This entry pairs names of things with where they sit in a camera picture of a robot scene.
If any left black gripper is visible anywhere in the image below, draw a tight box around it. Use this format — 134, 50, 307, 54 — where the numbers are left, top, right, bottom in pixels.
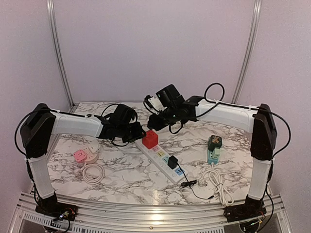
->
117, 123, 146, 145

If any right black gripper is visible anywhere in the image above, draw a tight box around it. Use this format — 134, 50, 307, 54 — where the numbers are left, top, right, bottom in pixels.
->
148, 106, 179, 131

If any red cube socket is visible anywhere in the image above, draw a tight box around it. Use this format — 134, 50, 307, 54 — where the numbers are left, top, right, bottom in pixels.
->
142, 130, 158, 149

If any white multicolour power strip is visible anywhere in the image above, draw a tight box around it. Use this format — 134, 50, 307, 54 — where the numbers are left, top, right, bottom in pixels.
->
135, 141, 188, 184

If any black power adapter with cable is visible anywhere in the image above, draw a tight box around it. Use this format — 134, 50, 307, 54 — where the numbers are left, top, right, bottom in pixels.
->
168, 156, 214, 200

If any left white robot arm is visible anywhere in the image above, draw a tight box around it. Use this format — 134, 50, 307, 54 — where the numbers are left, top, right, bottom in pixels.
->
15, 103, 146, 216

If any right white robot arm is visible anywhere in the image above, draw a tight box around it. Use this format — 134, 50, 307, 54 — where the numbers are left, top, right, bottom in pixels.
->
143, 84, 283, 217

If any white plug on pink strip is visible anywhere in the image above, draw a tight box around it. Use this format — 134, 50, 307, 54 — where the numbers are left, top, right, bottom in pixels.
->
88, 141, 101, 154

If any dark green cube plug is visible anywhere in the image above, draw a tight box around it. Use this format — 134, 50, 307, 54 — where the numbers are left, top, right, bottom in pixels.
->
207, 135, 222, 151

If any pink cube socket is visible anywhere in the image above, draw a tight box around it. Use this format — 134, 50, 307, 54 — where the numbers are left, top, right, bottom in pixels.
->
73, 150, 87, 163

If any pink round power strip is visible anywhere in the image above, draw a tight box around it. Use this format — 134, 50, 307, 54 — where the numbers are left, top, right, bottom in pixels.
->
82, 146, 100, 165

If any teal power strip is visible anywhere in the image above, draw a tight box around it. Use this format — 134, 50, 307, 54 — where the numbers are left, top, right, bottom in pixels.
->
207, 148, 221, 165

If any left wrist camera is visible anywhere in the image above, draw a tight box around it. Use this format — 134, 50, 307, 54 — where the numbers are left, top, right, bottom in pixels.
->
109, 104, 137, 124

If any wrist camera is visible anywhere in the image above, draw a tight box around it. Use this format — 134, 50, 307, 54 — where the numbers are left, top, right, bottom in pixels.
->
109, 104, 137, 124
144, 84, 185, 114

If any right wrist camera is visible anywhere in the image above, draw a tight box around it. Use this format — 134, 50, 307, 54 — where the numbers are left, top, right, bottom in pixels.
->
144, 84, 185, 114

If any white coiled cable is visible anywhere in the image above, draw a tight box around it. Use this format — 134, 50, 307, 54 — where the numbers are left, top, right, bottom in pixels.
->
75, 163, 106, 183

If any white bundled power cord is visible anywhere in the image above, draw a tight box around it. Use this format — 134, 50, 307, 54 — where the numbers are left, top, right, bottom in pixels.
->
198, 164, 234, 207

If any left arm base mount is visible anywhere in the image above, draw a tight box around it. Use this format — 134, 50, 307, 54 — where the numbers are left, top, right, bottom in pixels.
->
35, 199, 78, 221

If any aluminium front rail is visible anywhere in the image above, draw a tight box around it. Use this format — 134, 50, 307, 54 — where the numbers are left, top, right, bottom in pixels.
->
3, 192, 293, 233

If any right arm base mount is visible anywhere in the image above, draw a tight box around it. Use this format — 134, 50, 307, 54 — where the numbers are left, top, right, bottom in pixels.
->
224, 196, 267, 222

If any left aluminium frame post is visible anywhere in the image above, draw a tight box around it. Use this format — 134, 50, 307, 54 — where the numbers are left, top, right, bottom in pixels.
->
47, 0, 74, 108

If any aluminium frame post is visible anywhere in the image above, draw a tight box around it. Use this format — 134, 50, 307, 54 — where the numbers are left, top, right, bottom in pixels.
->
47, 0, 74, 108
231, 0, 262, 104

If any right aluminium frame post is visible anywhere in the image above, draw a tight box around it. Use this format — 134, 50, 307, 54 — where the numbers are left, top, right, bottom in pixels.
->
231, 0, 262, 104

